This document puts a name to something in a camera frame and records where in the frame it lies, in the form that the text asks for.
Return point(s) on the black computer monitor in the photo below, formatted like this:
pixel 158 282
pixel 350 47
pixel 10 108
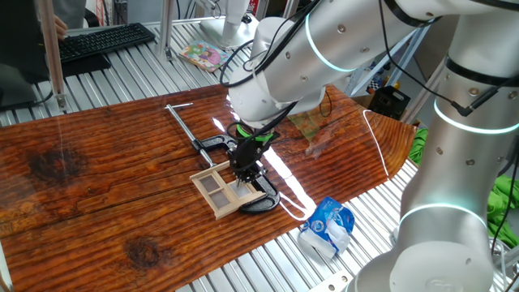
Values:
pixel 20 40

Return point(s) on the beige cardboard panel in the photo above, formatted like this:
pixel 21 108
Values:
pixel 434 57

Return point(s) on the person's bare hand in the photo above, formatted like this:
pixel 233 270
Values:
pixel 61 27

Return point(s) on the aluminium frame post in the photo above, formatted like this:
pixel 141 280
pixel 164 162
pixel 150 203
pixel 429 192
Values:
pixel 166 28
pixel 50 48

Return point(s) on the black plastic crate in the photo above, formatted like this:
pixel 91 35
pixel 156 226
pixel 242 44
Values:
pixel 387 103

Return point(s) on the black C-clamp with steel screw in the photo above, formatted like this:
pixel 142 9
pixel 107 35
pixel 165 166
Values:
pixel 263 203

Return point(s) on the wood grain printed mat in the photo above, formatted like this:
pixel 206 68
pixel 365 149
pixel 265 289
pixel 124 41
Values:
pixel 101 203

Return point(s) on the white monitor stand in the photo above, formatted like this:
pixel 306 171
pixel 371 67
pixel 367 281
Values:
pixel 227 32

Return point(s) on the green cloth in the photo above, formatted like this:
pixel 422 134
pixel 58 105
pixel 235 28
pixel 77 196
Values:
pixel 500 211

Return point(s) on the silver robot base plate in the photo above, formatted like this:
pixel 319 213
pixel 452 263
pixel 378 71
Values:
pixel 332 282

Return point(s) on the colourful children's book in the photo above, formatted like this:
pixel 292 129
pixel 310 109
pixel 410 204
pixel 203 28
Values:
pixel 204 56

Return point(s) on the black computer keyboard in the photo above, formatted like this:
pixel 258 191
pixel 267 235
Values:
pixel 105 40

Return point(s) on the miniature wooden window frame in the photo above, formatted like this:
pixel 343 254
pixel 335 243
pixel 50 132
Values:
pixel 239 205

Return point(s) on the grey sleeved forearm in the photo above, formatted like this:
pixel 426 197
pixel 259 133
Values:
pixel 69 12

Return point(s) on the blue tissue pack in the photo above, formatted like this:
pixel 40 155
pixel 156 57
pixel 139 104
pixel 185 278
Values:
pixel 324 223

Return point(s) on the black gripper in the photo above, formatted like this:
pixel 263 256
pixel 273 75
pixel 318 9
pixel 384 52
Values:
pixel 249 152

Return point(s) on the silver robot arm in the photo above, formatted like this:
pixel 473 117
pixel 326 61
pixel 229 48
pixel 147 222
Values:
pixel 446 162

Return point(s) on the aluminium frame strut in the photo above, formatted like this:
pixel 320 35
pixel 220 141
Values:
pixel 383 64

